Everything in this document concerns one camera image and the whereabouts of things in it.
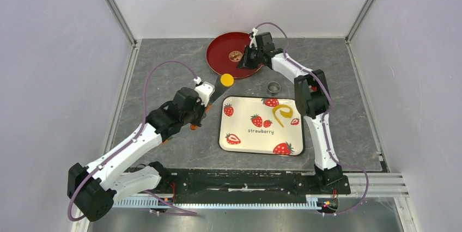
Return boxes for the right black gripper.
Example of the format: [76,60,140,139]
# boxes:
[237,45,263,70]

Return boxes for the round red tray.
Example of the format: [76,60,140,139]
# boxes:
[206,32,263,79]

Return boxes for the round metal cookie cutter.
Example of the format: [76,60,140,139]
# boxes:
[267,82,281,96]

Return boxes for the white strawberry tray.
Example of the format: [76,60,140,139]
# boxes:
[218,96,305,156]

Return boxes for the yellow dough scrap strip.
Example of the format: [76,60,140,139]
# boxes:
[272,105,294,128]

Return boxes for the yellow dough lump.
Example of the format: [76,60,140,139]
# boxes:
[220,74,234,88]

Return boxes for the metal spatula orange handle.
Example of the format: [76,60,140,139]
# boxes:
[190,75,230,130]

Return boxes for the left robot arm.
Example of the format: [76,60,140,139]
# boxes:
[67,82,215,222]

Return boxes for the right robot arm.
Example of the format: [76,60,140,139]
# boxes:
[237,29,343,193]

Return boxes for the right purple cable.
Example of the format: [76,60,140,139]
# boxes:
[252,21,370,217]

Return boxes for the purple cable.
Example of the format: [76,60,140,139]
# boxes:
[252,21,370,217]
[67,60,202,223]

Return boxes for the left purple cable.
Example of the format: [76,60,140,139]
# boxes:
[67,60,202,223]

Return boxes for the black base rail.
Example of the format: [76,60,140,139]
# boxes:
[152,168,351,204]

